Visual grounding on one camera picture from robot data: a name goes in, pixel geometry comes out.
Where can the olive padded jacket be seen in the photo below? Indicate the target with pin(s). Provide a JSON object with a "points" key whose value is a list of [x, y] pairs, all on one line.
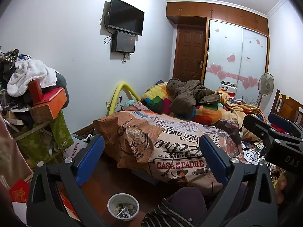
{"points": [[189, 92]]}

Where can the red floral box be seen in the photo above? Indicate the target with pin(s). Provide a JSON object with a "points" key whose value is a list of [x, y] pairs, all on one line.
{"points": [[65, 198]]}

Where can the dark trouser leg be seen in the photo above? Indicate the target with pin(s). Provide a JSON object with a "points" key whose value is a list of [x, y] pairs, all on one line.
{"points": [[187, 201]]}

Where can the yellow foam tube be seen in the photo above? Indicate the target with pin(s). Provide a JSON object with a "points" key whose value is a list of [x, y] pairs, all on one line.
{"points": [[116, 94]]}

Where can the brown wooden door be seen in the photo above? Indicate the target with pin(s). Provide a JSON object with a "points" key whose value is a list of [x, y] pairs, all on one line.
{"points": [[189, 52]]}

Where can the black white striped garment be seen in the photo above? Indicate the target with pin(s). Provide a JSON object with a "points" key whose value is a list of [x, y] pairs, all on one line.
{"points": [[163, 215]]}

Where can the white towel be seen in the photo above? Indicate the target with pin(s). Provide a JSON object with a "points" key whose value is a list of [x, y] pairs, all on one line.
{"points": [[28, 75]]}

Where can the dark red box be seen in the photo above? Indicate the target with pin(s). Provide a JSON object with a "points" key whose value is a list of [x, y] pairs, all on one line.
{"points": [[35, 91]]}

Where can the white plastic bucket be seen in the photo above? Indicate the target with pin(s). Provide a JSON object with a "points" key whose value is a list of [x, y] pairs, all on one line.
{"points": [[113, 199]]}

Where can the black wall television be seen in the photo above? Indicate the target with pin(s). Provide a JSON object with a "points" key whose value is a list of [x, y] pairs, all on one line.
{"points": [[125, 16]]}

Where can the red paper envelope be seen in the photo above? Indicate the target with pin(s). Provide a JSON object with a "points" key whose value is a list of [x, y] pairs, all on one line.
{"points": [[19, 191]]}

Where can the black speaker box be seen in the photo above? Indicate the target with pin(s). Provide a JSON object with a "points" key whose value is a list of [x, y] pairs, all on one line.
{"points": [[124, 42]]}

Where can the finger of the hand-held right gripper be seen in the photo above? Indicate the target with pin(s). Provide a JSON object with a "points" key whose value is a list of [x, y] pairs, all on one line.
{"points": [[281, 119], [260, 125]]}

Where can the standing fan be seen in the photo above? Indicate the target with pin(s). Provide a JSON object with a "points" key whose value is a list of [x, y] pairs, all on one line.
{"points": [[266, 84]]}

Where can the colourful patchwork quilt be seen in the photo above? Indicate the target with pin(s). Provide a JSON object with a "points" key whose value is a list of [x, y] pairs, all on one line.
{"points": [[156, 97]]}

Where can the dark grey cushion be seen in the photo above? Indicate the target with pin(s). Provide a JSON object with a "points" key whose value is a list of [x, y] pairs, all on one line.
{"points": [[62, 85]]}

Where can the yellow printed blanket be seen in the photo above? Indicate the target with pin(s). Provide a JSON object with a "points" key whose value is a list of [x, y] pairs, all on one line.
{"points": [[236, 113]]}

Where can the wooden headboard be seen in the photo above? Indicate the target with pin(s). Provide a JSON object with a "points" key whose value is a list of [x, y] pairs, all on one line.
{"points": [[287, 106]]}

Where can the dark plastic bag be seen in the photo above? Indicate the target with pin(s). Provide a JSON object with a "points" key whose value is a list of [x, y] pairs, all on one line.
{"points": [[227, 125]]}

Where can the white round device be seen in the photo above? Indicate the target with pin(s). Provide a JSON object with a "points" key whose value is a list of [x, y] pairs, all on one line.
{"points": [[248, 156]]}

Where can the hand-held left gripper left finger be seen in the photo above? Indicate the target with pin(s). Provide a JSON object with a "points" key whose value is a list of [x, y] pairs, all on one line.
{"points": [[91, 160]]}

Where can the orange box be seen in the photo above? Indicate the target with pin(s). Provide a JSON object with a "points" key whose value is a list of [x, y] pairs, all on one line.
{"points": [[49, 106]]}

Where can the white pump bottle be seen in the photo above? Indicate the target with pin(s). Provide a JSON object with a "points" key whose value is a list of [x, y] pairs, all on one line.
{"points": [[241, 132]]}

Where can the white paper stick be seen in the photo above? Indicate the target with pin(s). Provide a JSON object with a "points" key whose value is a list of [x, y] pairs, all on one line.
{"points": [[122, 211]]}

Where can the leopard print cloth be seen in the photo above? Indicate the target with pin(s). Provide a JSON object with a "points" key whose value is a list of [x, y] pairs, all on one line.
{"points": [[11, 53]]}

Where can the white plastic bag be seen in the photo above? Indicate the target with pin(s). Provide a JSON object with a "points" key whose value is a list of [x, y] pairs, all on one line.
{"points": [[75, 149]]}

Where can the person's right hand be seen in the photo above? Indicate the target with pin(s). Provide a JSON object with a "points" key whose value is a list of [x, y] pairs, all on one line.
{"points": [[280, 186]]}

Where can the wooden wardrobe with sliding doors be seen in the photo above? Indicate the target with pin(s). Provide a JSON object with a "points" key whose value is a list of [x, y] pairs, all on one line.
{"points": [[232, 42]]}

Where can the green leaf-print bag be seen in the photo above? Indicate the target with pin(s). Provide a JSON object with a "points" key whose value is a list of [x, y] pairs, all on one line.
{"points": [[60, 130], [30, 144]]}

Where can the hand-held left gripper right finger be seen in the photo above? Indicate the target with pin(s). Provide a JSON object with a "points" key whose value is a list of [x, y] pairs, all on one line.
{"points": [[214, 160]]}

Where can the brown shiny cloth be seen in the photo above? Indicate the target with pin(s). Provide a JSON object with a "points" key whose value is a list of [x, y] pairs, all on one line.
{"points": [[9, 151]]}

